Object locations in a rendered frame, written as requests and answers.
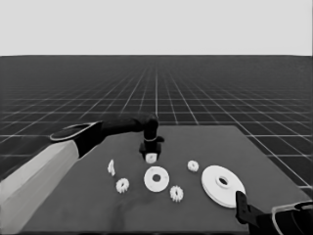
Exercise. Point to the small white toothed gear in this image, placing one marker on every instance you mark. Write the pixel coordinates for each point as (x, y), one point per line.
(120, 186)
(190, 166)
(149, 159)
(173, 195)

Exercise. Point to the large thick white disc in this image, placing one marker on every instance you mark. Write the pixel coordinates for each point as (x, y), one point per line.
(212, 182)

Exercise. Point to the small thin white T-shaped piece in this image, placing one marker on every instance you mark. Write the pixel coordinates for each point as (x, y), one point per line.
(111, 168)

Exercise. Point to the white round carrier wide hole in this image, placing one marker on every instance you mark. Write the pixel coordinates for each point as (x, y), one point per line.
(148, 178)

